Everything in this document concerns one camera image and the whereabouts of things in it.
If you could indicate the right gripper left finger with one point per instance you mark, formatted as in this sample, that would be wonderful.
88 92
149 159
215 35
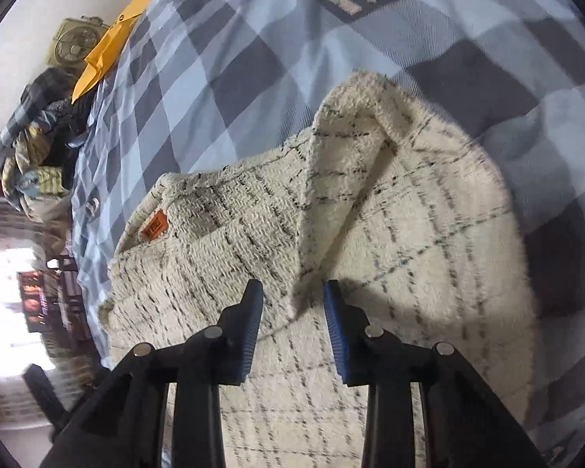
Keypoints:
120 424

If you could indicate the yellow bag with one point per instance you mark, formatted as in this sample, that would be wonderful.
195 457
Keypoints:
103 56

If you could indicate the blue checkered bed sheet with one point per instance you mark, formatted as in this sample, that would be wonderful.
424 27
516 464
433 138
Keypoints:
202 83

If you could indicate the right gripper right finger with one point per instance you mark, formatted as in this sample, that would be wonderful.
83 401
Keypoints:
465 423

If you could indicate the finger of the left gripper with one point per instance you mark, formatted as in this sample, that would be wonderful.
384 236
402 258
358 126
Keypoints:
45 396

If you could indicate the patterned window curtain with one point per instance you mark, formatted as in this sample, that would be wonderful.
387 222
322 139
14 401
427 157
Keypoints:
23 246

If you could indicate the cream plaid shirt jacket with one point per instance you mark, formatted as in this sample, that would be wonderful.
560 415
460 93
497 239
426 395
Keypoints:
401 207

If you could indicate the pile of bedding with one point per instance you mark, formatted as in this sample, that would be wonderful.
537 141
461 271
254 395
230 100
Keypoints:
40 143

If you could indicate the beige box fan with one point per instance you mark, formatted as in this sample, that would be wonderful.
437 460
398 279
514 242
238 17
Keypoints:
73 41

